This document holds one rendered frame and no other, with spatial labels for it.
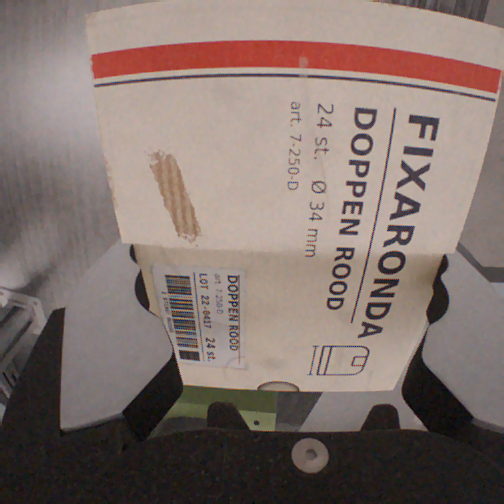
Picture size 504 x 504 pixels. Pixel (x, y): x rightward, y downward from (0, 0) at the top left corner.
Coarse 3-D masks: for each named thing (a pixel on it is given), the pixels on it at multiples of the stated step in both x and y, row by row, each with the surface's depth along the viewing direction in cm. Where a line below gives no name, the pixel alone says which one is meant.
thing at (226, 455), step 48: (192, 432) 5; (240, 432) 5; (288, 432) 5; (336, 432) 5; (384, 432) 4; (432, 432) 4; (96, 480) 4; (144, 480) 4; (192, 480) 4; (240, 480) 4; (288, 480) 4; (336, 480) 4; (384, 480) 4; (432, 480) 4; (480, 480) 4
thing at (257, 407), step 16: (192, 400) 38; (208, 400) 38; (224, 400) 38; (240, 400) 38; (256, 400) 38; (272, 400) 38; (176, 416) 40; (192, 416) 39; (256, 416) 37; (272, 416) 37
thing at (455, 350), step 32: (448, 256) 10; (448, 288) 8; (480, 288) 8; (448, 320) 7; (480, 320) 7; (416, 352) 7; (448, 352) 6; (480, 352) 6; (416, 384) 6; (448, 384) 6; (480, 384) 5; (416, 416) 10; (448, 416) 5; (480, 416) 5
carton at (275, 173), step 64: (192, 0) 7; (256, 0) 6; (320, 0) 6; (128, 64) 7; (192, 64) 7; (256, 64) 7; (320, 64) 7; (384, 64) 7; (448, 64) 7; (128, 128) 8; (192, 128) 8; (256, 128) 8; (320, 128) 8; (384, 128) 8; (448, 128) 8; (128, 192) 10; (192, 192) 9; (256, 192) 9; (320, 192) 9; (384, 192) 9; (448, 192) 9; (192, 256) 11; (256, 256) 11; (320, 256) 10; (384, 256) 10; (192, 320) 12; (256, 320) 12; (320, 320) 12; (384, 320) 12; (192, 384) 15; (256, 384) 14; (320, 384) 14; (384, 384) 14
